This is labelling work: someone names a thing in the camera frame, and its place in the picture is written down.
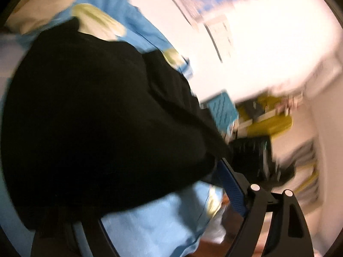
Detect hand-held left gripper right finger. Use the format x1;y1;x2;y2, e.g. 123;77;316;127
216;158;314;257

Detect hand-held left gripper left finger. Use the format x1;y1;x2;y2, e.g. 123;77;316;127
31;217;118;257

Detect black coat with brass buttons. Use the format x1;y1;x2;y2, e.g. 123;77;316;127
1;17;233;232

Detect hanging mustard clothes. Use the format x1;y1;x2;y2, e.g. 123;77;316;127
237;94;294;137

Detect grey and yellow rack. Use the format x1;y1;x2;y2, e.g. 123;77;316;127
289;139;322;204

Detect blue floral bedsheet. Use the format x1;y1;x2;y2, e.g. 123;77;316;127
0;0;224;257

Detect teal perforated basket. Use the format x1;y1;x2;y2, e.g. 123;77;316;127
208;91;239;134

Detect cream cloth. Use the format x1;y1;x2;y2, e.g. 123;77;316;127
5;0;86;34

